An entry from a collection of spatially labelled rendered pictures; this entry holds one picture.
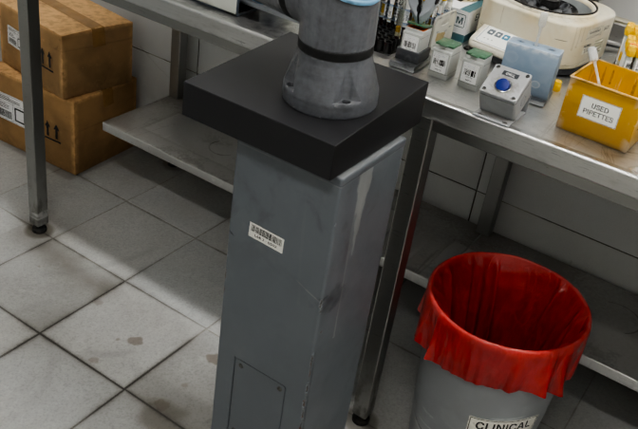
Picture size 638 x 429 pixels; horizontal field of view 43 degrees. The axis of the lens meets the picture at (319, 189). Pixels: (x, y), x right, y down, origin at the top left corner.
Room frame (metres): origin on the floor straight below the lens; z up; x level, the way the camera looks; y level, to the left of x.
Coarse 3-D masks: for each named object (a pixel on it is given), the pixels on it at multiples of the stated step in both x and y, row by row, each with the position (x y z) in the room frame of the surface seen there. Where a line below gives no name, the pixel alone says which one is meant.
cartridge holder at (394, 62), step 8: (400, 48) 1.53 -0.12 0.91; (400, 56) 1.53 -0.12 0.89; (408, 56) 1.52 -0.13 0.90; (416, 56) 1.51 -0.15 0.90; (424, 56) 1.54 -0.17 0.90; (392, 64) 1.52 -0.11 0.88; (400, 64) 1.51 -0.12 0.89; (408, 64) 1.51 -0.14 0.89; (416, 64) 1.51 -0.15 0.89; (424, 64) 1.54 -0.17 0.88
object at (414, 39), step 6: (408, 30) 1.54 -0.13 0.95; (414, 30) 1.54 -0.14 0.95; (420, 30) 1.53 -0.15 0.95; (426, 30) 1.54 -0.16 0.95; (408, 36) 1.53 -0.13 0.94; (414, 36) 1.53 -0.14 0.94; (420, 36) 1.52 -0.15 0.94; (426, 36) 1.54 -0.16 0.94; (402, 42) 1.54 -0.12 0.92; (408, 42) 1.53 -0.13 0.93; (414, 42) 1.52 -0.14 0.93; (420, 42) 1.52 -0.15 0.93; (426, 42) 1.55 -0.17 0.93; (408, 48) 1.53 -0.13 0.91; (414, 48) 1.52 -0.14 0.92; (420, 48) 1.52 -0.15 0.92
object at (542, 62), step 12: (516, 48) 1.47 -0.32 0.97; (528, 48) 1.46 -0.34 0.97; (540, 48) 1.46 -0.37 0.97; (552, 48) 1.47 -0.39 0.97; (504, 60) 1.48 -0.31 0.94; (516, 60) 1.47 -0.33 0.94; (528, 60) 1.46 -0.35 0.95; (540, 60) 1.45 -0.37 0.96; (552, 60) 1.44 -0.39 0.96; (528, 72) 1.46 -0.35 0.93; (540, 72) 1.45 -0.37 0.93; (552, 72) 1.44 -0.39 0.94; (540, 84) 1.45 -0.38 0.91; (552, 84) 1.45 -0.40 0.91; (540, 96) 1.44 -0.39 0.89
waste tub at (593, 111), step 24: (576, 72) 1.37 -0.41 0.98; (600, 72) 1.45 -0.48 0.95; (624, 72) 1.43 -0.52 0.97; (576, 96) 1.34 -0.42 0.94; (600, 96) 1.32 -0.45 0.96; (624, 96) 1.30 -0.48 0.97; (576, 120) 1.33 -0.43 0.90; (600, 120) 1.31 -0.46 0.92; (624, 120) 1.29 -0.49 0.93; (624, 144) 1.28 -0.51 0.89
